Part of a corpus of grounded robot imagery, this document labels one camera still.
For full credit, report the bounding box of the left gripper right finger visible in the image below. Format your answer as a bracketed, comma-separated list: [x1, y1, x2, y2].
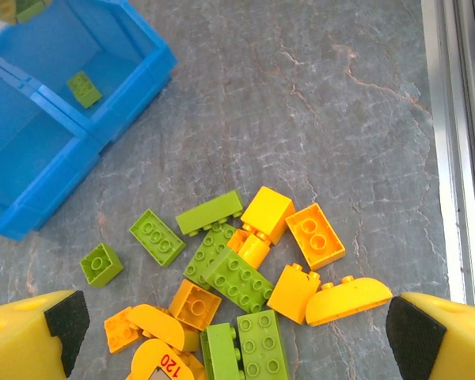
[386, 291, 475, 380]

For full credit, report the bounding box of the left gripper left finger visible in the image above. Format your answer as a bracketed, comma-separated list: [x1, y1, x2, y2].
[0, 290, 91, 380]

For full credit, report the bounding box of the small green square brick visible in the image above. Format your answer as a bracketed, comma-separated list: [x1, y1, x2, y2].
[79, 242, 124, 287]

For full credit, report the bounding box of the yellow half-round brick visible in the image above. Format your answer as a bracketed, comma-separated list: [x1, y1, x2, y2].
[304, 275, 393, 328]
[126, 303, 201, 352]

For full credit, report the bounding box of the yellow brick printed 120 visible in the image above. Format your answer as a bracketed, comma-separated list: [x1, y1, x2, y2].
[125, 338, 207, 380]

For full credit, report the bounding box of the small yellow square brick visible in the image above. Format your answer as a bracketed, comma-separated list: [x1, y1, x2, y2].
[168, 279, 222, 332]

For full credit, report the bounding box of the blue plastic bin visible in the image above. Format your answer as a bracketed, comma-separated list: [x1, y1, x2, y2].
[0, 51, 104, 241]
[0, 0, 178, 148]

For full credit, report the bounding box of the aluminium table rail with mounts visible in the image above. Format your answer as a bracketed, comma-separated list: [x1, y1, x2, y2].
[421, 0, 475, 310]

